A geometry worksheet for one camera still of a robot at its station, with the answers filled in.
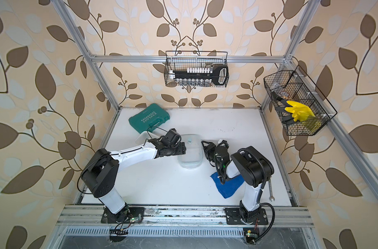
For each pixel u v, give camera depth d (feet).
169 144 2.32
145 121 3.54
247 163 1.70
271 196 2.62
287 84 2.89
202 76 2.82
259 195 1.81
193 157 3.02
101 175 1.51
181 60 2.99
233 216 2.42
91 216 2.49
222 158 2.36
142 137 3.23
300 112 2.27
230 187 2.70
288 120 2.11
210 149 2.77
